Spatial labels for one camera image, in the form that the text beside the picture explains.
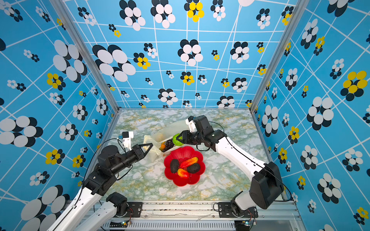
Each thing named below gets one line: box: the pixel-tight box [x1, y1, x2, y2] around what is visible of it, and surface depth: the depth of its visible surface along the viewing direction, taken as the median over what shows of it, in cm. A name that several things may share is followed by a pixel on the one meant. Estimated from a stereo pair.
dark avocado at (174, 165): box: [170, 158, 180, 174], surface depth 86 cm
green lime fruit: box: [172, 133, 185, 147], surface depth 77 cm
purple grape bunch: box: [161, 138, 175, 153], surface depth 96 cm
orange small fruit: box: [179, 156, 199, 169], surface depth 88 cm
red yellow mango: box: [177, 168, 189, 179], surface depth 84 cm
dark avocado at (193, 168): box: [186, 163, 201, 174], surface depth 86 cm
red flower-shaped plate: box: [163, 145, 206, 187], surface depth 87 cm
